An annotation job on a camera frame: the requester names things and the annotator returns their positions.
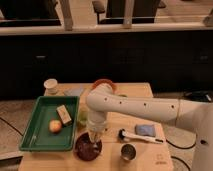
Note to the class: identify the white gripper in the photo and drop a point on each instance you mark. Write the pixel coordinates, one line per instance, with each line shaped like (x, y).
(96, 122)

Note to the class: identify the metal cup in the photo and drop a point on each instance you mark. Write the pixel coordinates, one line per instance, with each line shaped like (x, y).
(128, 152)

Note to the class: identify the purple bowl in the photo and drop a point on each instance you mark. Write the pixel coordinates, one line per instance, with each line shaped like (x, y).
(85, 149)

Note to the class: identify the tan wooden block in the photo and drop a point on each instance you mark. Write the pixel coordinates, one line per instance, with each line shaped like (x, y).
(64, 115)

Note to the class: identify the grey cloth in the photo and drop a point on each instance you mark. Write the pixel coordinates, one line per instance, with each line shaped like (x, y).
(74, 92)

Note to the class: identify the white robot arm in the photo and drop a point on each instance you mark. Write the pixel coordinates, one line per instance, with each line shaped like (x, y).
(192, 116)

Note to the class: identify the yellow onion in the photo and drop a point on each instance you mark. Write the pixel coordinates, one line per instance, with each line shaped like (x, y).
(55, 126)

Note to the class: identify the orange bowl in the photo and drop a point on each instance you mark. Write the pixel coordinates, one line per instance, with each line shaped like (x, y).
(101, 81)

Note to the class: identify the black office chair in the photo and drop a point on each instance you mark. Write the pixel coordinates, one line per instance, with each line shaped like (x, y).
(127, 11)

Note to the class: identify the green plastic tray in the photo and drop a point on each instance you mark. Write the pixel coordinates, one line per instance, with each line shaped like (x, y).
(38, 137)

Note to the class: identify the white paper cup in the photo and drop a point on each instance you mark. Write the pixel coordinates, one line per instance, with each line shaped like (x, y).
(51, 86)

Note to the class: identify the small green cup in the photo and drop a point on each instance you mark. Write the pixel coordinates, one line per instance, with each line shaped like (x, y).
(82, 117)

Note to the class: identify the white black dish brush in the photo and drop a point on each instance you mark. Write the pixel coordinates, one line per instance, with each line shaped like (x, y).
(125, 134)

